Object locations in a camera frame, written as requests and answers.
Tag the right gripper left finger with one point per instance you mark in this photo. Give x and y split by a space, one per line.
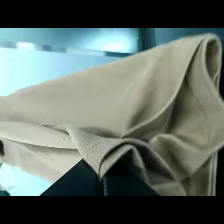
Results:
80 181

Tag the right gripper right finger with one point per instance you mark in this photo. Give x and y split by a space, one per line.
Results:
126 183

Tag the brown T-shirt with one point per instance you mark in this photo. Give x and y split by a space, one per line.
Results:
133 100

